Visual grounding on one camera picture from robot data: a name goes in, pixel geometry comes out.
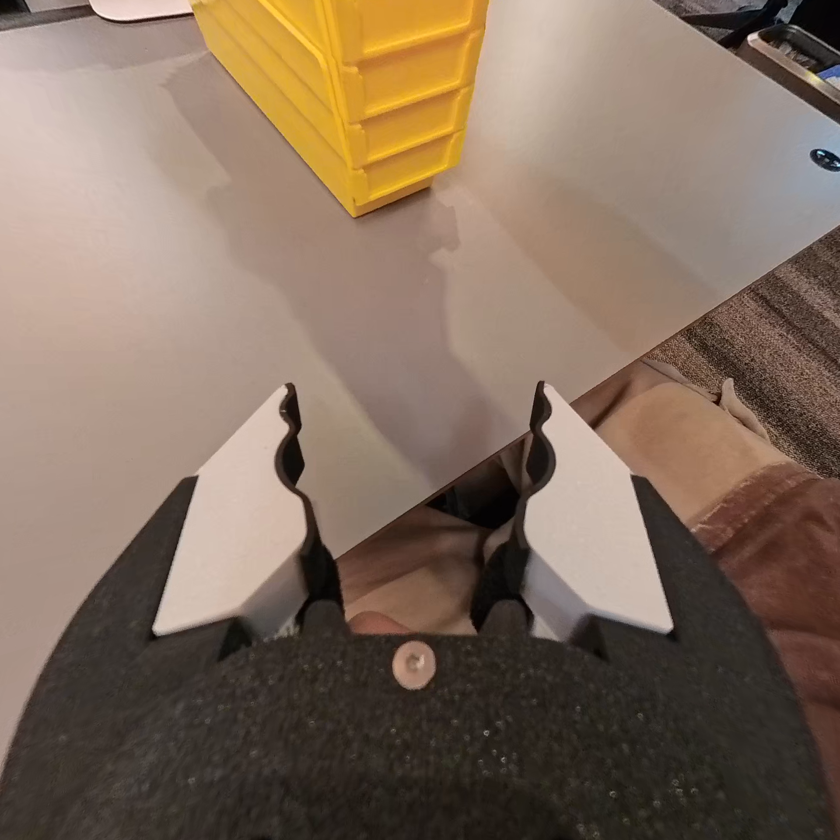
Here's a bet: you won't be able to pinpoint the black office chair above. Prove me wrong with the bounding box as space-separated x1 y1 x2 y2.
682 0 808 47

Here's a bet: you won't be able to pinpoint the person's brown top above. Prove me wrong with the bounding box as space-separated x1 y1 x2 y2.
689 461 840 756

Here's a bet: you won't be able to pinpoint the yellow plastic storage bin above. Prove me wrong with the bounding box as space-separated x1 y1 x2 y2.
226 0 485 123
262 0 490 67
193 13 468 219
193 0 475 166

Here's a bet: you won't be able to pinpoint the grey desk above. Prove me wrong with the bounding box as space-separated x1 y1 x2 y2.
0 0 840 723

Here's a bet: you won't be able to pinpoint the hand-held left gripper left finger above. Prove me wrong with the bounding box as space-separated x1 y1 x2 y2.
152 384 345 642

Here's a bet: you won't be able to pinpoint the person's beige trousers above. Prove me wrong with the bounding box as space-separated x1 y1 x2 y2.
338 357 808 636

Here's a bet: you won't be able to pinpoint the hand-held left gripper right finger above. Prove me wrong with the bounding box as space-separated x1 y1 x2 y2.
470 381 676 642

